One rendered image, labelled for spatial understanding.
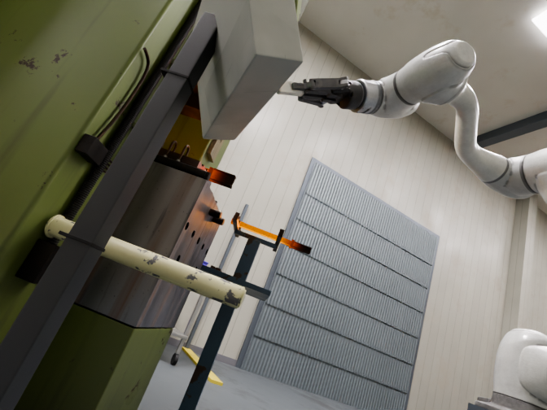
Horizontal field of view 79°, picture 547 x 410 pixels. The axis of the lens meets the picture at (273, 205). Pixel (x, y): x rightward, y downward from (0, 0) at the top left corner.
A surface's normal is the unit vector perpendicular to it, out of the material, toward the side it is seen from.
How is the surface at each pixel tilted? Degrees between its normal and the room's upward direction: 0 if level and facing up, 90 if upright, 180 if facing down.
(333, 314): 90
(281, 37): 90
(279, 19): 90
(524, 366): 91
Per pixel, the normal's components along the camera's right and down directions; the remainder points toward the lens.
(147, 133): 0.02, -0.35
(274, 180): 0.43, -0.17
